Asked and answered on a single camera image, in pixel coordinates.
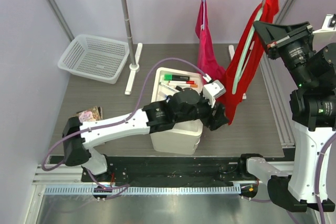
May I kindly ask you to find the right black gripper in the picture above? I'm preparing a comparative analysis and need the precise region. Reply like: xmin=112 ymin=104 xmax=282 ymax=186
xmin=254 ymin=21 xmax=316 ymax=89

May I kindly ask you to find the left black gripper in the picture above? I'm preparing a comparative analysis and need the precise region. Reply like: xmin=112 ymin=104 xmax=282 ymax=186
xmin=175 ymin=92 xmax=229 ymax=131

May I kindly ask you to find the mint green hanger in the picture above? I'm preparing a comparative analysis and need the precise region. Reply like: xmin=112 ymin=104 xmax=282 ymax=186
xmin=232 ymin=0 xmax=266 ymax=94

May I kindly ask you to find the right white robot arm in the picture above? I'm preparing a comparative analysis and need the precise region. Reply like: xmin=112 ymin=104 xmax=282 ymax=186
xmin=237 ymin=21 xmax=335 ymax=213

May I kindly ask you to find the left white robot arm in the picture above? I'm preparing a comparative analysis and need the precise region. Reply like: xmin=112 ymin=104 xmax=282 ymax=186
xmin=62 ymin=88 xmax=229 ymax=182

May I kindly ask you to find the pink t shirt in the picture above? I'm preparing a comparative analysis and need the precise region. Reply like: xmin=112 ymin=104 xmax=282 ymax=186
xmin=195 ymin=0 xmax=225 ymax=80

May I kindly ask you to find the white foam box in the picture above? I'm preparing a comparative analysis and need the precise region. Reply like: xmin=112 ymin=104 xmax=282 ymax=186
xmin=150 ymin=67 xmax=203 ymax=155

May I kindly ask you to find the red whiteboard marker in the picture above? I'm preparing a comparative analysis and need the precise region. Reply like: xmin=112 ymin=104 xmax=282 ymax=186
xmin=169 ymin=81 xmax=196 ymax=85

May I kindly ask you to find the green capped white marker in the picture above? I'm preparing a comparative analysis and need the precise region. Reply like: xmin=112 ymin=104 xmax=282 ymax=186
xmin=159 ymin=82 xmax=179 ymax=93

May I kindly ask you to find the green highlighter marker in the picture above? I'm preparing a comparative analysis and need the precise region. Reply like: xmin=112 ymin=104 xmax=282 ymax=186
xmin=164 ymin=74 xmax=190 ymax=81

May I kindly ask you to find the pink illustrated book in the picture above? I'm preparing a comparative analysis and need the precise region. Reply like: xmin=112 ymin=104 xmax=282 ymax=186
xmin=75 ymin=106 xmax=103 ymax=122

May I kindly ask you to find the white plastic basket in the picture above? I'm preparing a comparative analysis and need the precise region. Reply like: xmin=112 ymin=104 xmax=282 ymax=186
xmin=58 ymin=34 xmax=130 ymax=84

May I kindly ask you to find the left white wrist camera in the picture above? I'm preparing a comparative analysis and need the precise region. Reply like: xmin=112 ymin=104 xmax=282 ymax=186
xmin=202 ymin=74 xmax=226 ymax=108

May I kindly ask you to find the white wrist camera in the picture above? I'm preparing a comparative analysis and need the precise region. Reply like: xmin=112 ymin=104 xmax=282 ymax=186
xmin=202 ymin=74 xmax=226 ymax=108
xmin=313 ymin=14 xmax=336 ymax=35

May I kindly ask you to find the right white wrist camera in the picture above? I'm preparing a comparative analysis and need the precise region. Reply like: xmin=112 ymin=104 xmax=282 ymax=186
xmin=313 ymin=14 xmax=336 ymax=35

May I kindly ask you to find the blue wire hanger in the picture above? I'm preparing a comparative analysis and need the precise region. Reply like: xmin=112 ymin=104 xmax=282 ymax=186
xmin=201 ymin=0 xmax=206 ymax=30

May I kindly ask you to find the white slotted cable duct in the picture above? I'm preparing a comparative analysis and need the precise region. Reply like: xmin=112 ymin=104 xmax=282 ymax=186
xmin=44 ymin=184 xmax=241 ymax=196

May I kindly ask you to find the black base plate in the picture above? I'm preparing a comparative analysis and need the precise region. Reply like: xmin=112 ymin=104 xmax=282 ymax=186
xmin=96 ymin=156 xmax=257 ymax=188

